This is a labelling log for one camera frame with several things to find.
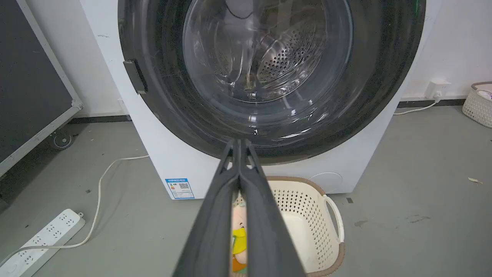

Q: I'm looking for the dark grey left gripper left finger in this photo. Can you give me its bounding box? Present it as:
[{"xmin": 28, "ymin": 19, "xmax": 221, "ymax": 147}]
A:
[{"xmin": 172, "ymin": 139, "xmax": 240, "ymax": 277}]

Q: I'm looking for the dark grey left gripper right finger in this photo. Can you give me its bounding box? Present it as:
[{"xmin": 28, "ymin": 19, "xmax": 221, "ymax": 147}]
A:
[{"xmin": 239, "ymin": 139, "xmax": 307, "ymax": 277}]

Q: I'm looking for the round dark washing machine door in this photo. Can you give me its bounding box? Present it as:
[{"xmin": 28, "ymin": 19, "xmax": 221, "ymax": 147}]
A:
[{"xmin": 118, "ymin": 0, "xmax": 427, "ymax": 165}]

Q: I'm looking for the white front-load washing machine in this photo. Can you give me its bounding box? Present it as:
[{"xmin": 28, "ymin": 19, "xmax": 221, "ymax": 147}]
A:
[{"xmin": 80, "ymin": 0, "xmax": 442, "ymax": 200}]

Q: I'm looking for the doll with yellow shirt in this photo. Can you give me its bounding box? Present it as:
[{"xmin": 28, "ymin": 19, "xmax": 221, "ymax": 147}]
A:
[{"xmin": 230, "ymin": 205, "xmax": 248, "ymax": 275}]

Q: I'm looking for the cream perforated laundry basket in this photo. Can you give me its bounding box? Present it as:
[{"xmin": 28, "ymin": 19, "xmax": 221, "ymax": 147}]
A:
[{"xmin": 233, "ymin": 176, "xmax": 346, "ymax": 277}]

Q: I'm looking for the blue energy label sticker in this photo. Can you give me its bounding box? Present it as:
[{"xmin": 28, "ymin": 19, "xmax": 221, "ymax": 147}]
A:
[{"xmin": 165, "ymin": 178, "xmax": 195, "ymax": 200}]

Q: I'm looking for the white power strip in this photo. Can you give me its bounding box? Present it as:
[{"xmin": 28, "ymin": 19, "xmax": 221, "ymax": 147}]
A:
[
  {"xmin": 0, "ymin": 209, "xmax": 86, "ymax": 277},
  {"xmin": 0, "ymin": 155, "xmax": 150, "ymax": 267}
]

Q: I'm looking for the black flight case on casters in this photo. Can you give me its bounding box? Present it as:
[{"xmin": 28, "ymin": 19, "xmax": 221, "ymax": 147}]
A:
[{"xmin": 0, "ymin": 0, "xmax": 84, "ymax": 178}]

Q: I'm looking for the white woven basket with clothes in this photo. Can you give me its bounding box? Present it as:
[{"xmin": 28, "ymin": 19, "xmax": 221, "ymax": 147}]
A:
[{"xmin": 462, "ymin": 81, "xmax": 492, "ymax": 128}]

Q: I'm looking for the white power cable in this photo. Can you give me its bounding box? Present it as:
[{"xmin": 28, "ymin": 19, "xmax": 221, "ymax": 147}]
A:
[{"xmin": 393, "ymin": 99, "xmax": 441, "ymax": 116}]

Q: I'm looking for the white wall socket plug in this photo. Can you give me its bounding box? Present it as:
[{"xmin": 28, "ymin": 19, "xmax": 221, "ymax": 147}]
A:
[{"xmin": 425, "ymin": 79, "xmax": 452, "ymax": 102}]

